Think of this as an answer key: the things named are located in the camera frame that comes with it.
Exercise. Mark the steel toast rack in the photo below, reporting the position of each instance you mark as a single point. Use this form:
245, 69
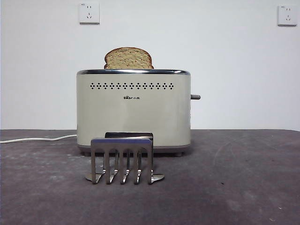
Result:
121, 144

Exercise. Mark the cream and steel toaster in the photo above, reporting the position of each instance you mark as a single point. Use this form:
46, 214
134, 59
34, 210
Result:
140, 117

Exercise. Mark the brown seeded bread slice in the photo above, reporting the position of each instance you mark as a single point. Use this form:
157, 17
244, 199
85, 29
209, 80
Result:
129, 59

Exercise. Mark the grey toaster lever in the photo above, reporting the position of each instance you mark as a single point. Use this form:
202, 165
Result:
196, 96

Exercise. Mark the white wall socket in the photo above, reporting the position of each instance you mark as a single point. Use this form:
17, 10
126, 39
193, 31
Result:
287, 15
89, 13

